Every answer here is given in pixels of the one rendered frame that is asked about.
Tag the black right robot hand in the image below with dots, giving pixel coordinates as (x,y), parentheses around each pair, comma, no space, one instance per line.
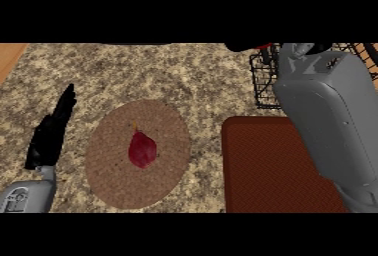
(245,46)

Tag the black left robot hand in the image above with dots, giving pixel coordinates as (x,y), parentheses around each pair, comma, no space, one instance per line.
(48,133)

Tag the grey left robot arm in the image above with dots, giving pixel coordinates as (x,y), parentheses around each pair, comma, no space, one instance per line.
(26,196)

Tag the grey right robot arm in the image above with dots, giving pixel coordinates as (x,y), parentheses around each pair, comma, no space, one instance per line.
(329,126)

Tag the dark red rectangular tray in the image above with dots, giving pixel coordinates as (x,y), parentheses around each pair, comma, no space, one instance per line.
(274,166)

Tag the round brown woven placemat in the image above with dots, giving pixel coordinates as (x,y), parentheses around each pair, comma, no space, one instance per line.
(137,154)

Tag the dark red pointed vegetable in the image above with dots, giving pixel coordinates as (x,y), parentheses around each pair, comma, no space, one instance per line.
(141,150)

